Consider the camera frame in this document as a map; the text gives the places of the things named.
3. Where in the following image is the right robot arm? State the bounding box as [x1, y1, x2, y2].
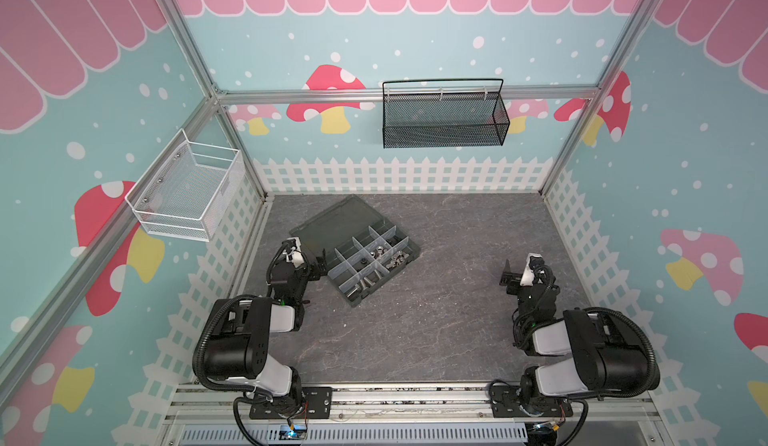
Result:
[489, 253, 661, 417]

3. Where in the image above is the silver wing nut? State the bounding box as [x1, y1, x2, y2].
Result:
[386, 251, 410, 270]

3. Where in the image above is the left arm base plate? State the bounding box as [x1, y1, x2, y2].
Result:
[248, 386, 333, 420]

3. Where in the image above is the grey plastic organizer box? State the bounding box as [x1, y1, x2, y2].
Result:
[290, 195, 421, 307]

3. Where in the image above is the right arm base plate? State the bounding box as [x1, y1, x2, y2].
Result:
[486, 381, 573, 419]

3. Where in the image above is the aluminium mounting rail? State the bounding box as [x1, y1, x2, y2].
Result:
[155, 382, 673, 445]

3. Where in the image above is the white wire mesh basket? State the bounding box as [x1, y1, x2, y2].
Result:
[125, 130, 245, 242]

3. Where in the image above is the black wire mesh basket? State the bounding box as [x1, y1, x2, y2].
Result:
[381, 78, 511, 149]

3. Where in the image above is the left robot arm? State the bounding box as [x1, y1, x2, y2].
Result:
[192, 237, 327, 418]

